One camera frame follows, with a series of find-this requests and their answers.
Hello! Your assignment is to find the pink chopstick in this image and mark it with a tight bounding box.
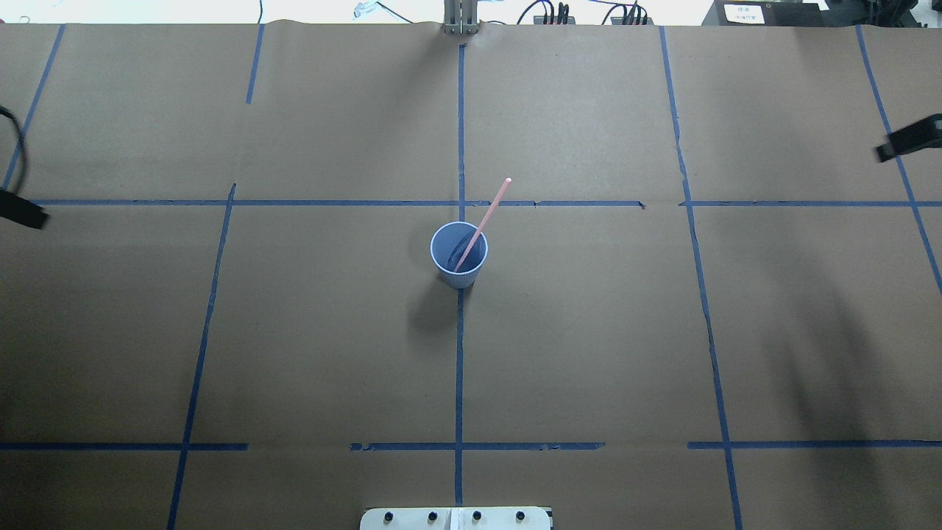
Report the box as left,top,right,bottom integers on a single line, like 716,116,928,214
450,177,514,272

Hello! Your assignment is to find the blue ribbed cup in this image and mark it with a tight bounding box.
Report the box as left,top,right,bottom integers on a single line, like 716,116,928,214
430,222,490,291

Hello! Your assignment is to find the black labelled power box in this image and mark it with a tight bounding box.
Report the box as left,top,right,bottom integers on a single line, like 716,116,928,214
701,1,825,27

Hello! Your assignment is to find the brown paper table cover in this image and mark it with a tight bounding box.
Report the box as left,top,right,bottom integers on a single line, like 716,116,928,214
0,21,942,530

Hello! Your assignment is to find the upper orange black connector box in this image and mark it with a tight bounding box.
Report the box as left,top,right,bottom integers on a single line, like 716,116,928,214
525,1,576,26

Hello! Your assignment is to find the black braided cable left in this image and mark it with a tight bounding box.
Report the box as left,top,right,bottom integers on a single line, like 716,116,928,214
0,106,29,194

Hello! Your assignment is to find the aluminium frame post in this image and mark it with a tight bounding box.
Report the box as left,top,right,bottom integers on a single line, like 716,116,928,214
442,0,480,35

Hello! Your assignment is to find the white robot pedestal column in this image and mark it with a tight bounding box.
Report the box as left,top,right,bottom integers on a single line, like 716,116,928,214
359,506,555,529

